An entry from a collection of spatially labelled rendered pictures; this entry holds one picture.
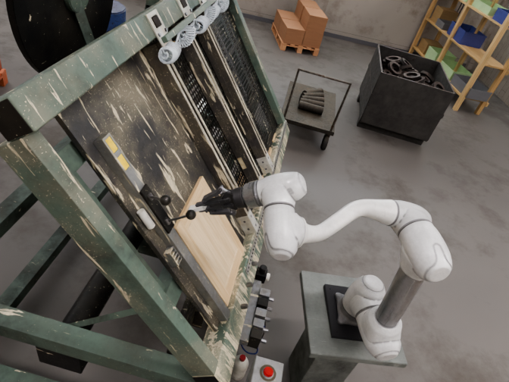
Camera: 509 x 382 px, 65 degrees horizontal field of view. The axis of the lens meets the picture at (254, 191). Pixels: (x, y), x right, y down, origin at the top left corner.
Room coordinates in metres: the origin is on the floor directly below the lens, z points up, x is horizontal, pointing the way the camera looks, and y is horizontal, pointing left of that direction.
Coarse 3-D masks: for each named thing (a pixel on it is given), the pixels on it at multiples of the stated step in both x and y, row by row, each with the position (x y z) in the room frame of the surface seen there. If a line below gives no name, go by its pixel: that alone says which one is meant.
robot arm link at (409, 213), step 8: (400, 200) 1.26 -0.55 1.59; (400, 208) 1.20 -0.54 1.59; (408, 208) 1.21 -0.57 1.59; (416, 208) 1.24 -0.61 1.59; (400, 216) 1.18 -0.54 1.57; (408, 216) 1.18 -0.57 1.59; (416, 216) 1.18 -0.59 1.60; (424, 216) 1.19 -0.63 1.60; (392, 224) 1.17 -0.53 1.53; (400, 224) 1.17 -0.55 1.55; (408, 224) 1.15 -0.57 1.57
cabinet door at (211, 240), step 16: (192, 192) 1.33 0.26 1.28; (208, 192) 1.43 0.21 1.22; (176, 224) 1.11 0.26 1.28; (192, 224) 1.19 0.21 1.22; (208, 224) 1.29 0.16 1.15; (224, 224) 1.40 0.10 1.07; (192, 240) 1.13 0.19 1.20; (208, 240) 1.23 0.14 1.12; (224, 240) 1.34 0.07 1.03; (208, 256) 1.17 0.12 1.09; (224, 256) 1.27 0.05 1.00; (240, 256) 1.38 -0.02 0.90; (208, 272) 1.10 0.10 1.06; (224, 272) 1.20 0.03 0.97; (224, 288) 1.13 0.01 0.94
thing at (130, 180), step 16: (96, 144) 1.01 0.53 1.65; (112, 160) 1.01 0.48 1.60; (128, 176) 1.01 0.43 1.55; (128, 192) 1.01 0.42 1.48; (144, 208) 1.01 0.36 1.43; (160, 224) 1.00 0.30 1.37; (176, 240) 1.03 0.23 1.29; (192, 256) 1.05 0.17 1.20; (192, 272) 1.00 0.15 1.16; (208, 288) 1.02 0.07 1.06; (208, 304) 1.00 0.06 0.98; (224, 304) 1.04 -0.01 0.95; (224, 320) 1.00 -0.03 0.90
